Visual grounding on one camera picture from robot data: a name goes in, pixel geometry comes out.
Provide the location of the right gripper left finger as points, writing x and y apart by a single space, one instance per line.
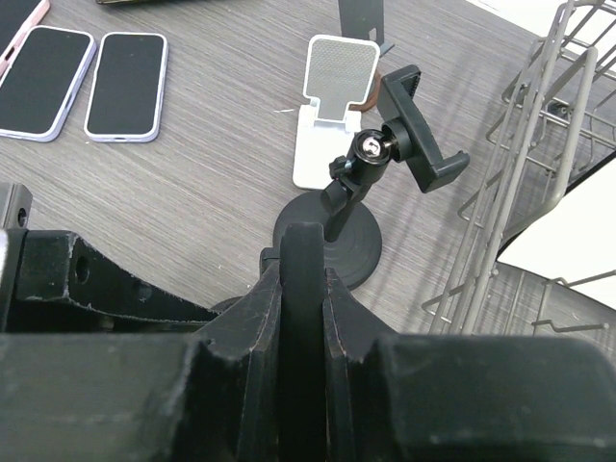
205 396

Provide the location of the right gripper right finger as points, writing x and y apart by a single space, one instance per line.
411 397

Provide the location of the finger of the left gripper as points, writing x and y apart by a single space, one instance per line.
55 281

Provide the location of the black round-base stand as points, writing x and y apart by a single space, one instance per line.
332 228

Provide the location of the purple-cased phone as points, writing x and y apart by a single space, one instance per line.
41 83
128 87

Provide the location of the pink-cased phone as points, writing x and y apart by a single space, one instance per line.
17 17

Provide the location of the white folding phone stand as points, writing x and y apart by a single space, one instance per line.
325 125

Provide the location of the wooden-base grey phone stand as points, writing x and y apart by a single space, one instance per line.
362 28

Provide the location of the tall black phone stand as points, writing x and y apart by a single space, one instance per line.
268 256

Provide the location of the white square plate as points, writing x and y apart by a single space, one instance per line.
575 240

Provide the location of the grey wire dish rack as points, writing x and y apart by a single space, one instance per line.
558 121

